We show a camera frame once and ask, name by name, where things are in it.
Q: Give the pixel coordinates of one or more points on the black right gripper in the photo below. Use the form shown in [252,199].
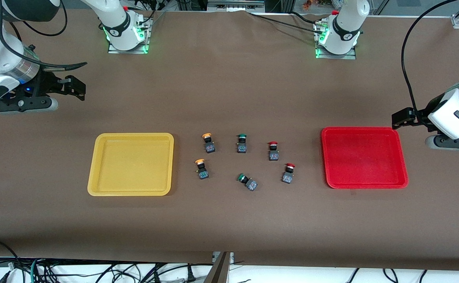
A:
[48,83]

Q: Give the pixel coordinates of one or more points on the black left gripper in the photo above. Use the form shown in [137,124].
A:
[418,115]

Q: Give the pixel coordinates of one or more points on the red push button switch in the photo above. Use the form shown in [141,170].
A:
[273,155]
[287,178]

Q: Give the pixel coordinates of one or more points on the yellow push button switch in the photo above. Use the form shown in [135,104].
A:
[209,147]
[203,173]

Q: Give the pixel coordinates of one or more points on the red plastic tray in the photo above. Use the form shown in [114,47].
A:
[364,157]

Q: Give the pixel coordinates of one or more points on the yellow plastic tray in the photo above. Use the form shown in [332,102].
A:
[131,165]

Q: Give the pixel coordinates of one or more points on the brown table cover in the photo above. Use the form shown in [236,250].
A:
[229,98]

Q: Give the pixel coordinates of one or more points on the black power plug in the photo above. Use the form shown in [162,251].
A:
[190,276]

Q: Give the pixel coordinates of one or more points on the wooden table beam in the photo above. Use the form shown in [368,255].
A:
[219,271]

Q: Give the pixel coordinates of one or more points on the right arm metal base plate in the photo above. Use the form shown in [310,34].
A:
[127,50]

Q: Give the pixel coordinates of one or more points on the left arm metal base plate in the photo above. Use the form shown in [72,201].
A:
[349,57]

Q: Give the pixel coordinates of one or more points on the green push button switch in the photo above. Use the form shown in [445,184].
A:
[241,147]
[251,184]

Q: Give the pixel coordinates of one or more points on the aluminium frame rail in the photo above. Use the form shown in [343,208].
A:
[235,4]

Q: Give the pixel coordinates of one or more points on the white metal bracket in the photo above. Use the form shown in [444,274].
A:
[214,256]

